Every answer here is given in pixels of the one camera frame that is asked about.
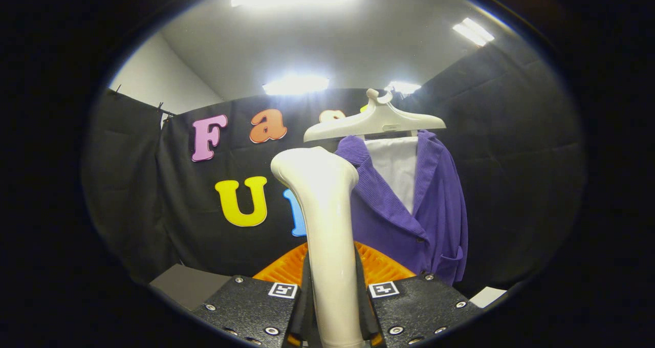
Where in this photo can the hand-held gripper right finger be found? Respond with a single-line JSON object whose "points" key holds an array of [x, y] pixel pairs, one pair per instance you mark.
{"points": [[419, 307]]}

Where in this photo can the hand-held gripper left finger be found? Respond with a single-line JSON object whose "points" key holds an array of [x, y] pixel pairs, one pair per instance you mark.
{"points": [[250, 307]]}

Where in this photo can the purple jacket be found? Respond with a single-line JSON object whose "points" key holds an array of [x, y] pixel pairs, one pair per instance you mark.
{"points": [[440, 210]]}

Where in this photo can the white garment steamer head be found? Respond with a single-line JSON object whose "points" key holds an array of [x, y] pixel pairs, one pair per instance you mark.
{"points": [[327, 235]]}

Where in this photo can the white shirt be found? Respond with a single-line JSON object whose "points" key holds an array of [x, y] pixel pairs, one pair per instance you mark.
{"points": [[396, 169]]}

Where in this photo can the white clothes hanger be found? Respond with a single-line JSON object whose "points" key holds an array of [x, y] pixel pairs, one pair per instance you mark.
{"points": [[373, 123]]}

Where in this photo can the grey drawer cabinet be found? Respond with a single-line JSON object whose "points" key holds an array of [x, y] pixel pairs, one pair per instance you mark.
{"points": [[189, 285]]}

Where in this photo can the white flat board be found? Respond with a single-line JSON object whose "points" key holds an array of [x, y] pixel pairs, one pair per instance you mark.
{"points": [[488, 297]]}

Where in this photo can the black backdrop cloth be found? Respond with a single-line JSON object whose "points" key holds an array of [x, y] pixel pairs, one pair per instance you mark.
{"points": [[511, 184]]}

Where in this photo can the small ceiling light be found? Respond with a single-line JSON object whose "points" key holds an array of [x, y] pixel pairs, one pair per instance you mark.
{"points": [[402, 87]]}

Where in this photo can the oval ceiling light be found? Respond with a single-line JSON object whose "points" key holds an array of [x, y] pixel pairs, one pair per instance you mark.
{"points": [[296, 85]]}

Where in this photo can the rectangular ceiling light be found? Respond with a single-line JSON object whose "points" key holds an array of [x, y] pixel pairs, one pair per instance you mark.
{"points": [[473, 31]]}

